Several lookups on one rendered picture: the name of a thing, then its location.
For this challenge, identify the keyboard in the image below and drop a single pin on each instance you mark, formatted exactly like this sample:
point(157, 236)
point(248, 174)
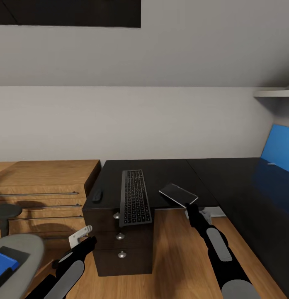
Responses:
point(134, 206)

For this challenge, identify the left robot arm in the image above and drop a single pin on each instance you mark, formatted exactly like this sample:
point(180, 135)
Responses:
point(70, 268)

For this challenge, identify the folder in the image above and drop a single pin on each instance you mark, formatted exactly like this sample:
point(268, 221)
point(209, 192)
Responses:
point(7, 266)

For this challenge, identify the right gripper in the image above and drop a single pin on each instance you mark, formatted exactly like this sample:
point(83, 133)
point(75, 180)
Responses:
point(194, 214)

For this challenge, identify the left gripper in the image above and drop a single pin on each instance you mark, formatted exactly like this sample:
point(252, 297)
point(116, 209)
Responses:
point(87, 246)

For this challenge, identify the notebook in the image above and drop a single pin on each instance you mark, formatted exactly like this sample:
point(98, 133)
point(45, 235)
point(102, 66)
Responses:
point(178, 195)

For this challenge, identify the swivel chair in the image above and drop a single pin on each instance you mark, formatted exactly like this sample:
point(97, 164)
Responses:
point(26, 248)

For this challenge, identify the mouse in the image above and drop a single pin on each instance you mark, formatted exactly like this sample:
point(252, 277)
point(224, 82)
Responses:
point(97, 195)

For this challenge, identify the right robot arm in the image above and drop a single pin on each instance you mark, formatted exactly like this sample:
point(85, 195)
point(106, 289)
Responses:
point(231, 277)

